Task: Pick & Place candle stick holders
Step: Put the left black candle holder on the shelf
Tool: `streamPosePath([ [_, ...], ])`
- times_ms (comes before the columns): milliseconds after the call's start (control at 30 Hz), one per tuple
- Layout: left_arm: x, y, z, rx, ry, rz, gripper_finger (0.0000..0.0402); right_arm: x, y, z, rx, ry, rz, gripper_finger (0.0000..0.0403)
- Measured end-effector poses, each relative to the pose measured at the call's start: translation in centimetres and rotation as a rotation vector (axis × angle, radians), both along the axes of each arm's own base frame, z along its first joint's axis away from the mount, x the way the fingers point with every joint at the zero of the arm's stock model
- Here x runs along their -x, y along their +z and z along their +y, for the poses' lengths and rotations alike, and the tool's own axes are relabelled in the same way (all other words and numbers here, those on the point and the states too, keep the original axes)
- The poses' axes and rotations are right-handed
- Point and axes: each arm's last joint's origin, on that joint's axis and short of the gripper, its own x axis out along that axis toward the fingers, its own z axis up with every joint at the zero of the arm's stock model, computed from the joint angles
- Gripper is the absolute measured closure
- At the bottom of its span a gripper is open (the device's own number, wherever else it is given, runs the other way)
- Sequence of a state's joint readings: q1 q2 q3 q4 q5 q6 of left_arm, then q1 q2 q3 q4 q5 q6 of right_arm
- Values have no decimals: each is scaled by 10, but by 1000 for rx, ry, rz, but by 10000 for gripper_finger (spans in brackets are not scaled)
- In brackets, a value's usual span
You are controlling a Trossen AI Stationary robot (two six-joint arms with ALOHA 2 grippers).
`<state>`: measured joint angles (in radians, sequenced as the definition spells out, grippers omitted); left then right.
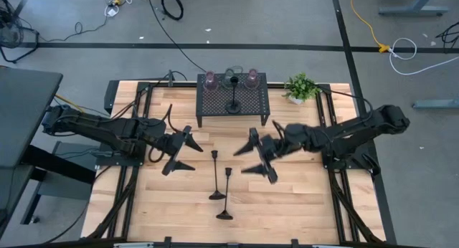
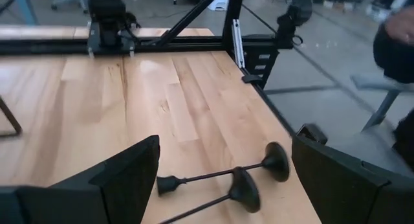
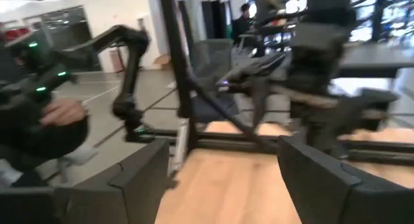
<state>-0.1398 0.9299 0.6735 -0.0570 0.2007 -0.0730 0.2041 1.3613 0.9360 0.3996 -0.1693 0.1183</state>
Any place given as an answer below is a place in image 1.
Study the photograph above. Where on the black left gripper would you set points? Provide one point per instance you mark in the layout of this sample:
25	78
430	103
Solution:
174	146

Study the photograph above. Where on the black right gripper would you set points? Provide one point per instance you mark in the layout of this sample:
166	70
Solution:
270	147

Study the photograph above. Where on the tall black candlestick holder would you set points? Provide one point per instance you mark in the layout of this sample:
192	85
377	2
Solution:
226	190
215	172
234	106

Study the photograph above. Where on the pink glass candle holder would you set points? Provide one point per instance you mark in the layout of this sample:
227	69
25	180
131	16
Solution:
252	81
210	82

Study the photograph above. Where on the grey glass candle holder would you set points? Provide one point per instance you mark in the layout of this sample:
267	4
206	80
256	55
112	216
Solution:
227	79

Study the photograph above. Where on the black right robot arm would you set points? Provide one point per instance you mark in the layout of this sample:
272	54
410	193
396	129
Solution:
351	135

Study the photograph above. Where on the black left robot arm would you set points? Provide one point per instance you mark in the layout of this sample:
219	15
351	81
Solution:
107	129

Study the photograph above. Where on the black perforated metal shelf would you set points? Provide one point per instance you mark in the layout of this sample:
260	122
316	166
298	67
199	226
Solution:
215	102

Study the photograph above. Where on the small potted green plant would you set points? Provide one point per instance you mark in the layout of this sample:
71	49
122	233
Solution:
301	87

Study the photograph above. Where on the black table corner plate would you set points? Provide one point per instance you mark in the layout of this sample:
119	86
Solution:
110	97

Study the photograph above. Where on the dark grey desk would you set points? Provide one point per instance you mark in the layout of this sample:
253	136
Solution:
25	115

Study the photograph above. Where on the grey floor bar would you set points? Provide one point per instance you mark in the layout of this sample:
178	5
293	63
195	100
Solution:
435	104

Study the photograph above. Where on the grey table leg foot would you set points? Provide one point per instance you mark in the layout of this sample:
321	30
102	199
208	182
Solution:
416	9

